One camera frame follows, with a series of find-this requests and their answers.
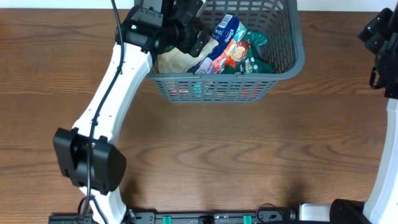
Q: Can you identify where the beige paper pouch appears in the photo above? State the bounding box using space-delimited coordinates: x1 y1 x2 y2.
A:
155 38 218 73

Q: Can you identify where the Kleenex tissue multipack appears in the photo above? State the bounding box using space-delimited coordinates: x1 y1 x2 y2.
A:
188 14 248 75

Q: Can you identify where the green Nescafe coffee bag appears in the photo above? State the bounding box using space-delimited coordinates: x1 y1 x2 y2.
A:
221 30 274 74

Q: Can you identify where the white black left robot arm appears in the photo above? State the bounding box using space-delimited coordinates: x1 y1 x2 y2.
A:
53 0 206 223

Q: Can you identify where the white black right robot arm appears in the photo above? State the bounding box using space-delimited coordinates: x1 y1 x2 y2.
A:
283 8 397 223

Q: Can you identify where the grey plastic lattice basket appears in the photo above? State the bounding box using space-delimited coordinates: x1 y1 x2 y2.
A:
147 0 305 103

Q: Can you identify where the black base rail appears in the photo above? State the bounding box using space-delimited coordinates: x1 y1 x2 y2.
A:
48 203 333 224

